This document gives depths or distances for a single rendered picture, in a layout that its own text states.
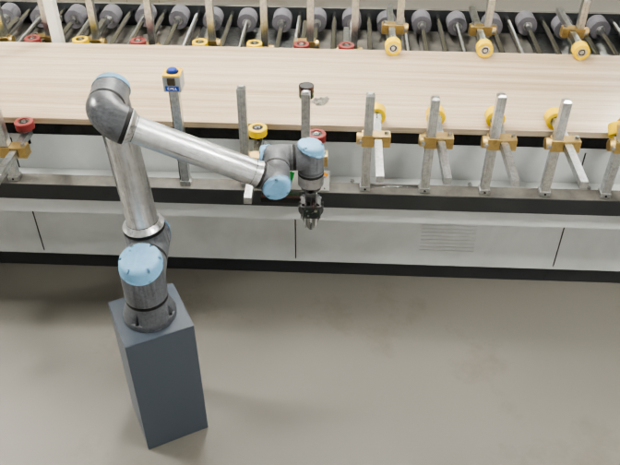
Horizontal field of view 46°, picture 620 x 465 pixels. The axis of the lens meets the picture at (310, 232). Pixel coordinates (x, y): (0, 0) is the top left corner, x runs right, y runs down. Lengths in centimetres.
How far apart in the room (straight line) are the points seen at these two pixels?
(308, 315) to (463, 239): 83
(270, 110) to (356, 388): 127
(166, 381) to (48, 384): 75
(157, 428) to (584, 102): 230
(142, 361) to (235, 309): 95
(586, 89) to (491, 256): 89
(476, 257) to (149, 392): 172
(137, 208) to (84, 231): 119
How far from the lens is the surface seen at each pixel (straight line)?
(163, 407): 291
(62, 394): 335
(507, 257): 367
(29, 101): 352
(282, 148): 244
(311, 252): 358
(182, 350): 271
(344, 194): 306
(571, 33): 404
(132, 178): 249
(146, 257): 253
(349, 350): 334
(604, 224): 339
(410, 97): 337
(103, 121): 224
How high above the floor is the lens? 249
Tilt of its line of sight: 39 degrees down
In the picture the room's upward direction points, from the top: straight up
